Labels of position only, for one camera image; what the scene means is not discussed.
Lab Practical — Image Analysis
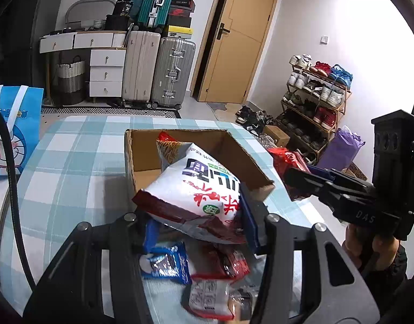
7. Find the white and red noodle bag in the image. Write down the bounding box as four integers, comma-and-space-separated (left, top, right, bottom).
132, 131, 248, 245

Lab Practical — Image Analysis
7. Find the black patterned rug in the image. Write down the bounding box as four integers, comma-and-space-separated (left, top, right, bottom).
41, 106, 182, 119

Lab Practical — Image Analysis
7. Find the wooden shoe rack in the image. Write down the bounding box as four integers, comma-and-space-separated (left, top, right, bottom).
276, 64, 352, 163

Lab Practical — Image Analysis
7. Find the small cardboard box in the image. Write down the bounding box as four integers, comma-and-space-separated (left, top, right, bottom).
262, 125, 291, 148

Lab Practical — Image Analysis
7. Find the white red-edged snack packet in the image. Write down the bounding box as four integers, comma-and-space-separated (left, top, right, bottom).
181, 277, 236, 321

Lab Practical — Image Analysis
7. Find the purple paper bag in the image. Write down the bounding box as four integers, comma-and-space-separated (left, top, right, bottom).
317, 126, 365, 173

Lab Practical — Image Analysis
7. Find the blue cartoon gift bag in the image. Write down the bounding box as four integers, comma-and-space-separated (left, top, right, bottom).
0, 84, 45, 178

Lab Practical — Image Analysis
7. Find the silver suitcase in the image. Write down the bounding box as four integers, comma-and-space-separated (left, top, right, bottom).
150, 36, 197, 110

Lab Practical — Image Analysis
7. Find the group of shelved sneakers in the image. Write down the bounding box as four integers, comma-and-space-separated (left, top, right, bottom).
282, 54, 354, 157

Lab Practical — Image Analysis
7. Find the printed cardboard box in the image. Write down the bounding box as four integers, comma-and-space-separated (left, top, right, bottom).
342, 162, 368, 181

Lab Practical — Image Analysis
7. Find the irregular doormat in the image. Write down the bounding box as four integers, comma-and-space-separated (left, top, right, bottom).
207, 103, 240, 113

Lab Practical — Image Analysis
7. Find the pile of loose shoes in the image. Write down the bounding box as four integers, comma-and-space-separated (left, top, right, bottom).
235, 105, 278, 144

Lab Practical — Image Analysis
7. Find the teal suitcase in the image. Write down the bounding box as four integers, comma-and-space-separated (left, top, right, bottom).
137, 0, 179, 29

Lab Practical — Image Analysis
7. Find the beige suitcase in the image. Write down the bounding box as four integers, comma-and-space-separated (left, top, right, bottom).
122, 23, 162, 109

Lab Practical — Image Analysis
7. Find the woven laundry basket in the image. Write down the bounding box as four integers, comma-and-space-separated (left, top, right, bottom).
56, 56, 86, 106

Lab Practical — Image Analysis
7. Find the black printed bag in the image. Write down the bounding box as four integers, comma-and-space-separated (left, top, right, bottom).
112, 0, 135, 17

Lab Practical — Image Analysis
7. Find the dark grey refrigerator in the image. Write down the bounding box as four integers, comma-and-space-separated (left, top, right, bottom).
29, 0, 66, 86

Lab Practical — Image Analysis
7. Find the person's right hand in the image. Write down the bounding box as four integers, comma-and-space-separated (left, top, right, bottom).
342, 224, 408, 272

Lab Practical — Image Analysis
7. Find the yellow and black shoe box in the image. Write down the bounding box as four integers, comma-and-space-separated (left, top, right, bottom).
162, 25, 193, 39

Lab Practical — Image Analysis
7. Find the person's right forearm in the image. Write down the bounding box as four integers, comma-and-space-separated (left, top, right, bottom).
359, 243, 414, 288

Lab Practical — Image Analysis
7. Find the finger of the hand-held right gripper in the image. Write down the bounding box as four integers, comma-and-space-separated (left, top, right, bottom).
308, 165, 374, 190
283, 167, 329, 200

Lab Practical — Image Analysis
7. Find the brown cardboard box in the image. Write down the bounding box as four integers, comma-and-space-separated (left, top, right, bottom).
124, 128, 275, 204

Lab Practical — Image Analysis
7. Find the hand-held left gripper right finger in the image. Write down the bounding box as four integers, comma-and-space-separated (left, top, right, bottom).
239, 189, 382, 324

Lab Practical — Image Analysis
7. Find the black cable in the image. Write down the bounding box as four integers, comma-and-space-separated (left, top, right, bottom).
0, 101, 37, 291

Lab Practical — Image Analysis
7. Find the white drawer desk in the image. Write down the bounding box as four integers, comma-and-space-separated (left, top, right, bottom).
39, 30, 128, 99

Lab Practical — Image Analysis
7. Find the black storage box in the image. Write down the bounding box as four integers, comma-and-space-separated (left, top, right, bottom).
105, 14, 135, 32

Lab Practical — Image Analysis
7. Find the blue cookie packet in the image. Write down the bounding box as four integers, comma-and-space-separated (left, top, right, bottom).
139, 241, 192, 286

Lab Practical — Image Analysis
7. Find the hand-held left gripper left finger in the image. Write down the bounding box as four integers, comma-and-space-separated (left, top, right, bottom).
23, 210, 161, 324

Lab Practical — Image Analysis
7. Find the dark tall cabinet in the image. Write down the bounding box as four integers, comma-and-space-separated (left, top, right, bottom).
0, 0, 37, 89

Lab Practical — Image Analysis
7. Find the small red snack packet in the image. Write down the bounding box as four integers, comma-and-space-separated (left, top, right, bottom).
191, 243, 251, 279

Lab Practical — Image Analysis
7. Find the wooden door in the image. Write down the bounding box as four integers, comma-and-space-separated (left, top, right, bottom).
191, 0, 282, 103

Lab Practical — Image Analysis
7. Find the black door handle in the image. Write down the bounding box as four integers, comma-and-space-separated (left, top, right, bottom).
216, 22, 231, 41

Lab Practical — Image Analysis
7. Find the grey folding chair frame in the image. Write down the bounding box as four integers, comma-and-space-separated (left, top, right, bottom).
64, 0, 116, 29

